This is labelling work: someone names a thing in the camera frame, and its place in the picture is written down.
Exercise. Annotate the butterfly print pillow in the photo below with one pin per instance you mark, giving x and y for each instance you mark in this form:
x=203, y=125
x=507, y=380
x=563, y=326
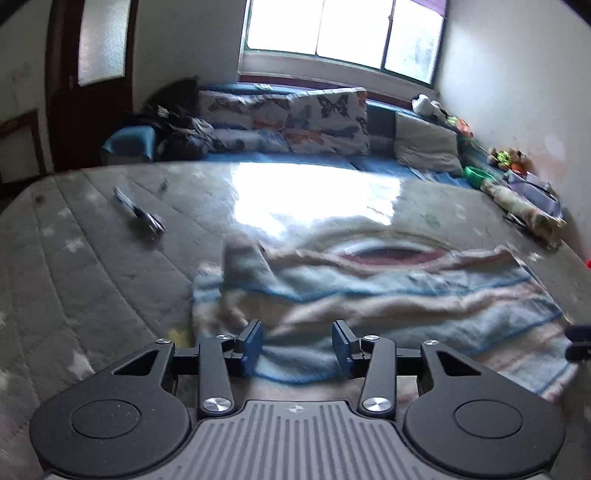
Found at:
x=244, y=108
x=328, y=120
x=249, y=140

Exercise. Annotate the grey pillow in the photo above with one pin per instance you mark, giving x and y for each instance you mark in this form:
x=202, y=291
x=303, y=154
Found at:
x=427, y=145

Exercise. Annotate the white plush toy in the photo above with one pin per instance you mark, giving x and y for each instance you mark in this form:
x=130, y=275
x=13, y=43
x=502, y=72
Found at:
x=427, y=105

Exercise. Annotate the brown plush toys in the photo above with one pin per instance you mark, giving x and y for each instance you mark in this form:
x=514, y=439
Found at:
x=508, y=159

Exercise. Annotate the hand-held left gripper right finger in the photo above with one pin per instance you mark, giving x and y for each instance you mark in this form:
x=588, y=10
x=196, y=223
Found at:
x=344, y=348

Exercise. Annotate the orange green toy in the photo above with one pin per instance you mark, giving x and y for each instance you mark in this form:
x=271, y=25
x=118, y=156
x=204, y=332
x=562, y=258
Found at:
x=459, y=125

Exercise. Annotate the grey quilted star table cover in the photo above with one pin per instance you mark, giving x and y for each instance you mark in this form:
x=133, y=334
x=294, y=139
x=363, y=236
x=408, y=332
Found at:
x=92, y=277

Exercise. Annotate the clear plastic box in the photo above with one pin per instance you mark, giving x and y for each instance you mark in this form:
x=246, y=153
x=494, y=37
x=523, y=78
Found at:
x=535, y=191

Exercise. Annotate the green framed window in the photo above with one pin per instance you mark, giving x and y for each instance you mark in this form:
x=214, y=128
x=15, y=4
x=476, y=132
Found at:
x=341, y=32

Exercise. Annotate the dark wooden door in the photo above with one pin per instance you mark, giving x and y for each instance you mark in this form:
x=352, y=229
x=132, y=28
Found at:
x=87, y=87

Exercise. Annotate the blue stool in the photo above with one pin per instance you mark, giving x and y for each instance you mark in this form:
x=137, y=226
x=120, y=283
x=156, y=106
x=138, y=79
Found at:
x=129, y=144

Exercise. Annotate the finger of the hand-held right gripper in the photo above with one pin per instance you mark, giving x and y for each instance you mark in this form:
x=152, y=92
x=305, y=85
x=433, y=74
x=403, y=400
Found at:
x=579, y=341

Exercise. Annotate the pile of dark clothes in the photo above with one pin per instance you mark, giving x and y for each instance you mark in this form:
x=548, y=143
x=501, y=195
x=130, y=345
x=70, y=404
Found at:
x=178, y=120

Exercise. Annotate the blue sofa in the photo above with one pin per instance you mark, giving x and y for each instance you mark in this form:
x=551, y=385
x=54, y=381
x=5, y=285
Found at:
x=378, y=164

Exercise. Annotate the blue beige striped shirt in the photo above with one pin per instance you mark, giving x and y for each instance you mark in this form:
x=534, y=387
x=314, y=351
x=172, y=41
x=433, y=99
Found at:
x=369, y=300

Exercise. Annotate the green bowl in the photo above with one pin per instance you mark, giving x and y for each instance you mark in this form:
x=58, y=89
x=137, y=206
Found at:
x=478, y=176

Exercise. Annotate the folded pale yellow clothes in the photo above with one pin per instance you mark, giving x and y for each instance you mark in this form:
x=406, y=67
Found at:
x=521, y=205

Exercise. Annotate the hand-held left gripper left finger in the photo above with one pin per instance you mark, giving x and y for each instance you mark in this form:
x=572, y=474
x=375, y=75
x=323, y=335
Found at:
x=253, y=346

